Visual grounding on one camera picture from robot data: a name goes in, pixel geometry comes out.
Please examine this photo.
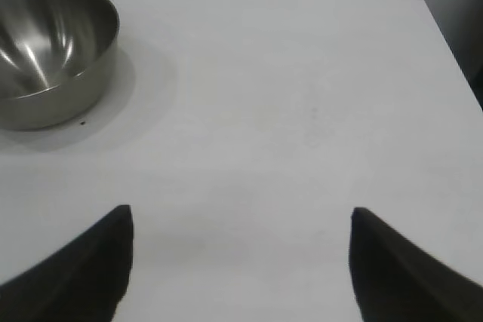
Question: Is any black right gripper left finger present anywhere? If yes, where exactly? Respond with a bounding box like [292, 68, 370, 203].
[0, 204, 135, 322]

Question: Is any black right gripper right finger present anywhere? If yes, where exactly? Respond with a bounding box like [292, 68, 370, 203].
[348, 206, 483, 322]

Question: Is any stainless steel mixing bowl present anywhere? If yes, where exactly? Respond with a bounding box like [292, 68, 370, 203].
[0, 0, 121, 132]

